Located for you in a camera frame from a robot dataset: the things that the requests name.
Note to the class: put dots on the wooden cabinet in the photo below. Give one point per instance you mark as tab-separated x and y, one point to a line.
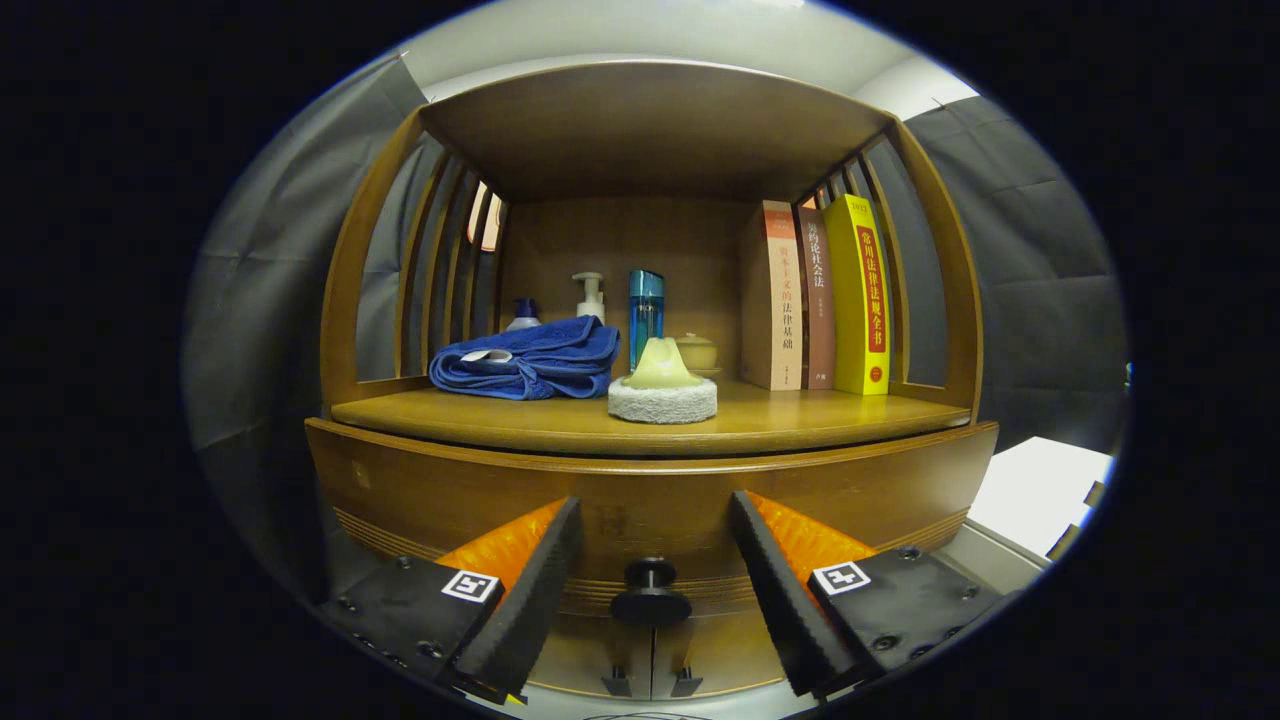
650	130

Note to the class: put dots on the wooden drawer with black knob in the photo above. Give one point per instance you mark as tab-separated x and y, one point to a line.
650	500

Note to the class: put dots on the wooden cabinet door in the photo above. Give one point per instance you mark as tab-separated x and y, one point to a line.
590	650
730	650

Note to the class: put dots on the white table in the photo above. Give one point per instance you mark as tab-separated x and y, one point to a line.
1040	480

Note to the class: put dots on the white pump bottle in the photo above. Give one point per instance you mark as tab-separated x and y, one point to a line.
592	305

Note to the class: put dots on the blue glass bottle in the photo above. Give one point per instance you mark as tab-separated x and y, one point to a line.
645	310

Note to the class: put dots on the small white blue-capped bottle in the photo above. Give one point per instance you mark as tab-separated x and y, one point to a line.
523	318

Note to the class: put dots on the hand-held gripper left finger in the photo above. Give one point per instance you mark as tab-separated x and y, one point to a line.
530	610

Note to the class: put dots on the yellow book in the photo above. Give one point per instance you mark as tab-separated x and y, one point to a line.
860	300

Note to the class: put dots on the black block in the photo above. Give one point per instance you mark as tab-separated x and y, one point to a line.
1062	542
1096	494

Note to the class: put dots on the brown book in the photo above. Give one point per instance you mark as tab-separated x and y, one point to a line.
818	300

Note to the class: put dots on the beige book with orange band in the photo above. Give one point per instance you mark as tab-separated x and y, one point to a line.
780	300

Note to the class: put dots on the wooden countertop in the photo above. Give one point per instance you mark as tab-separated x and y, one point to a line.
800	415

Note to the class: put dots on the blue folded towel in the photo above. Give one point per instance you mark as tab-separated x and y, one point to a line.
540	360

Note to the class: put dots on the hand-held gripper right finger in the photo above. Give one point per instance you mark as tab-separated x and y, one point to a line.
790	610

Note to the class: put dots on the yellow lidded teacup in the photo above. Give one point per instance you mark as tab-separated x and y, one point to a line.
698	352

